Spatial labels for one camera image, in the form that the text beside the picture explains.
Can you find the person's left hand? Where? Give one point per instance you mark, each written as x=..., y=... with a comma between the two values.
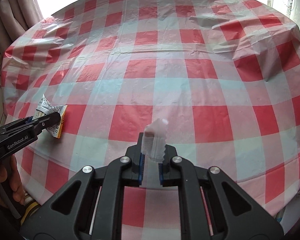
x=14, y=179

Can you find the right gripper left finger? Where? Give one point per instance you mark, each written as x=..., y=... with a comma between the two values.
x=90, y=204

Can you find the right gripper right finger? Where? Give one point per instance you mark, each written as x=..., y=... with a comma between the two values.
x=212, y=205

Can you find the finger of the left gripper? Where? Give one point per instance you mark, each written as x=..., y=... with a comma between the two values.
x=30, y=120
x=46, y=121

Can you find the red checkered plastic tablecloth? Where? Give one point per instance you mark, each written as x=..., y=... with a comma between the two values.
x=225, y=74

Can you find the beige drape curtain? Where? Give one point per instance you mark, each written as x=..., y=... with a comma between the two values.
x=16, y=17

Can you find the small clear snack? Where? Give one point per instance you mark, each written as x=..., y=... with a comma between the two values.
x=154, y=140

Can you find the orange edged white snack packet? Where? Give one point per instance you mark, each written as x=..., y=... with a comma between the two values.
x=44, y=107

